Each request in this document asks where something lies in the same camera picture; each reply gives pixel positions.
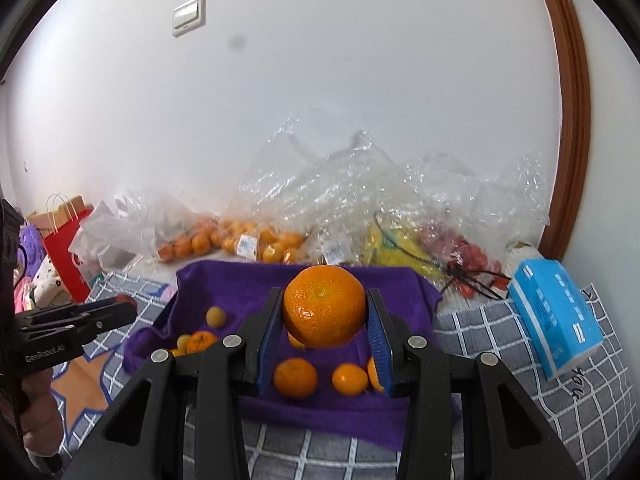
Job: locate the small orange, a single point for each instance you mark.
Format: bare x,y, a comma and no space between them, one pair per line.
350,379
296,342
176,352
374,375

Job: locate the white light switch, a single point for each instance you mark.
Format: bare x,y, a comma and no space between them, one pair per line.
188,16

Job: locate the labelled clear bag of oranges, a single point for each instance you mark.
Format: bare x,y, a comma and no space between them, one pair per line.
275,247

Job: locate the brown wooden door frame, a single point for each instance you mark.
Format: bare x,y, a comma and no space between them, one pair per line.
572,110

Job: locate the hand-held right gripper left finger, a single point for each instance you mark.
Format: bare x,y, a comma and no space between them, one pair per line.
265,355

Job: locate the grey checkered star blanket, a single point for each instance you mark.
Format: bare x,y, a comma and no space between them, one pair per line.
500,410

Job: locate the person's left hand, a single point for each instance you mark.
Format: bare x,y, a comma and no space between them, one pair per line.
42,415

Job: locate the clear bag of red tomatoes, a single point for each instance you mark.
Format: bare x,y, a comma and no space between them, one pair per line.
470,255

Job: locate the large orange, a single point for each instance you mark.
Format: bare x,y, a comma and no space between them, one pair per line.
324,307
295,379

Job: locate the purple towel covered tray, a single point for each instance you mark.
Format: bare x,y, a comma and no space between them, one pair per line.
320,420

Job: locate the white spotted cloth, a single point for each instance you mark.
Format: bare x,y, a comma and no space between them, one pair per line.
50,275

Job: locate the crumpled clear plastic wrap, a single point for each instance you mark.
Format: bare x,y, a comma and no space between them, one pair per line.
340,190

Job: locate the small red fruit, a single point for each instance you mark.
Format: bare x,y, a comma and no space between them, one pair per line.
127,301

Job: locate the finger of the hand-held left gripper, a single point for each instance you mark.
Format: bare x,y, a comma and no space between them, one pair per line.
107,322
97,306

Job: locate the brown paper bag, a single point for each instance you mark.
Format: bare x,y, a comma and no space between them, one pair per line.
75,207

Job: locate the blue tissue pack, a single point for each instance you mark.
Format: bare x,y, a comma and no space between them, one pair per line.
555,315

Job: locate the white plastic bag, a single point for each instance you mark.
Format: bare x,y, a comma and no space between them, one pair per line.
100,240

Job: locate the red paper bag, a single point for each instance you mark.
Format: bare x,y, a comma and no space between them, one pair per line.
62,255

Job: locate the small yellow-green fruit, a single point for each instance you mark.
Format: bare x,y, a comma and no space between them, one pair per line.
216,317
183,342

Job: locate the purple plush toy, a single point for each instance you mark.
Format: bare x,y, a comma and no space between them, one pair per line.
30,242

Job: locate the clear bag of yellow fruit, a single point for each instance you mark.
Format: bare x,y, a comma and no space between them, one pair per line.
395,247

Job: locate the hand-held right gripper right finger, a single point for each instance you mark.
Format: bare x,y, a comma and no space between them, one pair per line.
380,355

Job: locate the pink cloth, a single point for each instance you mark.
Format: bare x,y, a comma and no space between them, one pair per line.
22,295

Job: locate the mandarin with stem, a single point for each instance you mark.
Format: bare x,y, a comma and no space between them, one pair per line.
202,342

